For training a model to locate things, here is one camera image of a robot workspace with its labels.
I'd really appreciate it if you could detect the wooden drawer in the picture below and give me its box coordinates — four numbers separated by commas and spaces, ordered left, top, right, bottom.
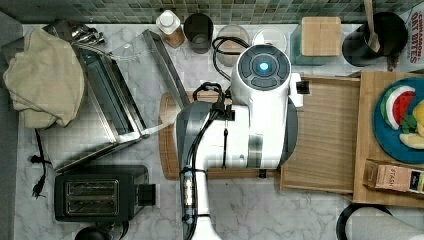
158, 75, 362, 195

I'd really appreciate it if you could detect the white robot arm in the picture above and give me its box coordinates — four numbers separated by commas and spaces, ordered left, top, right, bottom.
173, 44, 309, 240

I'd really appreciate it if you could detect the glass jar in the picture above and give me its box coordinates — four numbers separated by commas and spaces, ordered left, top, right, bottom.
215, 24, 251, 68

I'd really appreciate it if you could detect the metal dish rack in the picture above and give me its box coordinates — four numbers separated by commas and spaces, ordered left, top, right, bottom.
39, 20, 189, 173

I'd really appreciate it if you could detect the dark cup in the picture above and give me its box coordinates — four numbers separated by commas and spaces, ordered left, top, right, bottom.
183, 13, 214, 54

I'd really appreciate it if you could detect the clear glass bowl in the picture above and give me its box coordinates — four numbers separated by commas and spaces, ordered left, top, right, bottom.
252, 27, 287, 52

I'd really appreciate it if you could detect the white-capped bottle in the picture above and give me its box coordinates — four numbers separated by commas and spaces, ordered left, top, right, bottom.
156, 10, 185, 48

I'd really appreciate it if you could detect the black toaster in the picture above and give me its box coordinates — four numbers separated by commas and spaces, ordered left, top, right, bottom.
54, 165, 156, 222

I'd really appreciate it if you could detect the beige cloth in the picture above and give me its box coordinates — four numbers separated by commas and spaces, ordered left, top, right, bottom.
3, 29, 85, 128

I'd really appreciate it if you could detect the blue plate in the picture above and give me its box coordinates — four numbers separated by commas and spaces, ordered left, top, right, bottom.
372, 78, 423, 164

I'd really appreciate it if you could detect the wooden spoon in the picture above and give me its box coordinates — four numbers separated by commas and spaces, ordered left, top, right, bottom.
363, 0, 380, 53

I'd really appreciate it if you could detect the felt watermelon slice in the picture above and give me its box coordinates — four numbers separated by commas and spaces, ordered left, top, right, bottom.
380, 85, 415, 130

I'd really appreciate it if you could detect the tea box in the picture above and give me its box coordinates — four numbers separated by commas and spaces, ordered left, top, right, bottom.
363, 160, 424, 194

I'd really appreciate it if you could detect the black utensil holder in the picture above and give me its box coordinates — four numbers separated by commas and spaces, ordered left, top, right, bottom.
342, 12, 408, 67

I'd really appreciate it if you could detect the felt apple slice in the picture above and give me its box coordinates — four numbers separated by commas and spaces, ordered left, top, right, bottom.
399, 133, 424, 150

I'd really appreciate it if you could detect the yellow felt fruit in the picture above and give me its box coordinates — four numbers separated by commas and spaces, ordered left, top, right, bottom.
412, 100, 424, 136

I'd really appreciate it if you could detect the oat bites cereal box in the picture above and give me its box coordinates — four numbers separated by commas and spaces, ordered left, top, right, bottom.
388, 3, 424, 73

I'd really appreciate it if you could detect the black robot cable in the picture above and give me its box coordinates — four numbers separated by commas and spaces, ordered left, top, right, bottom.
211, 36, 251, 82

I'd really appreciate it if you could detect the black power cord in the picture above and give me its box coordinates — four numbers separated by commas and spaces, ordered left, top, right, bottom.
30, 128, 52, 199

